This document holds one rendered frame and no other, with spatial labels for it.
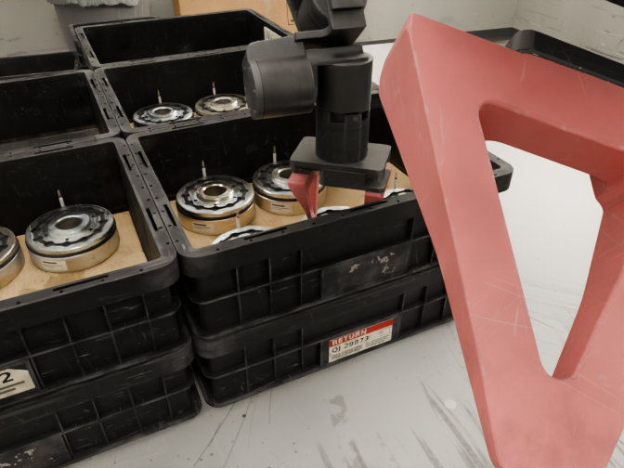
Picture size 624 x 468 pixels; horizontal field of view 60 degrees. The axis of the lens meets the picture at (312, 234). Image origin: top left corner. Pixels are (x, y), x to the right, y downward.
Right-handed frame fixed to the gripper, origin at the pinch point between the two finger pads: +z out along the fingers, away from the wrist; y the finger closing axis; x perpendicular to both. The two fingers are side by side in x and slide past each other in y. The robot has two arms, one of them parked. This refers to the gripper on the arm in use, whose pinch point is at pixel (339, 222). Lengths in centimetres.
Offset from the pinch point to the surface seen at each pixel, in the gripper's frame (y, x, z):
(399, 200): 7.1, -3.1, -5.8
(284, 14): -100, 300, 43
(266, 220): -10.7, 3.9, 3.9
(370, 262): 4.7, -4.8, 1.6
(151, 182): -20.2, -6.3, -5.9
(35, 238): -34.2, -10.7, 1.1
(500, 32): 43, 419, 74
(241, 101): -25.8, 35.3, 0.1
